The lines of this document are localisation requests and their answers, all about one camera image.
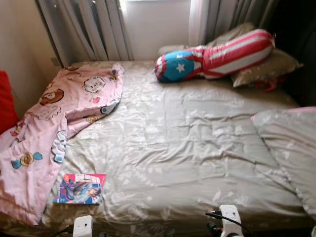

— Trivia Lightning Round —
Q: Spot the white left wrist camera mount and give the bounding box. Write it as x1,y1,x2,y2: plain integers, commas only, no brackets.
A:
73,215,93,237

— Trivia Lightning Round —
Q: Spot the dark wardrobe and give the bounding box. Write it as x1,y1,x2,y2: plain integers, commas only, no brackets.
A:
267,0,316,107

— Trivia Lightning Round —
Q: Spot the grey floral bed sheet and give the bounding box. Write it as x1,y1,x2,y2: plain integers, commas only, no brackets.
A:
0,59,316,235

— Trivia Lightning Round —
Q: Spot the red cushion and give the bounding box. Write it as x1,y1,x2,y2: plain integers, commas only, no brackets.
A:
0,70,18,134

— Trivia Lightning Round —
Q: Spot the pink cartoon print blanket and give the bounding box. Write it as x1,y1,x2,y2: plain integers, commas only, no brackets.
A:
0,63,125,226

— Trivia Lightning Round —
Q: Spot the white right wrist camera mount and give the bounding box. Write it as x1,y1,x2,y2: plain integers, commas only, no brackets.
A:
220,204,242,237

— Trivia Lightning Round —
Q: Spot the grey floral pillow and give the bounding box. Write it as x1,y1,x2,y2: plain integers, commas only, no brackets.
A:
251,106,316,218

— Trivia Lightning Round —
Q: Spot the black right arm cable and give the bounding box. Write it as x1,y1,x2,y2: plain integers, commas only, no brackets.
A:
205,211,247,237

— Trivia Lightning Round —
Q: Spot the small red cloth piece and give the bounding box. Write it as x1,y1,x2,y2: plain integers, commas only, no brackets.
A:
254,78,282,92

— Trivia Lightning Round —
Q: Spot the grey curtain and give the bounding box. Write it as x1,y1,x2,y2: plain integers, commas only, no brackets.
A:
36,0,134,67
205,0,279,45

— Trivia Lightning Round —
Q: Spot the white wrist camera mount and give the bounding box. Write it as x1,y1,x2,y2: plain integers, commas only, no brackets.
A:
220,204,242,237
73,215,93,237

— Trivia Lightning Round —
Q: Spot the red blue star bolster pillow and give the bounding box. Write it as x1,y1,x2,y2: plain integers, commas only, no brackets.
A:
155,29,276,83

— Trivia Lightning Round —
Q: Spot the white sheer curtain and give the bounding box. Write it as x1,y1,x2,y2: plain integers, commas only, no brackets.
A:
188,0,212,47

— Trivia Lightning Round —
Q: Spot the plain grey pillow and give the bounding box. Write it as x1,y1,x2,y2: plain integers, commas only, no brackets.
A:
232,48,303,88
205,22,257,47

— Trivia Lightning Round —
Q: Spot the colourful comic book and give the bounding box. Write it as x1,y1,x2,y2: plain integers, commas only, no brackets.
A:
53,173,107,205

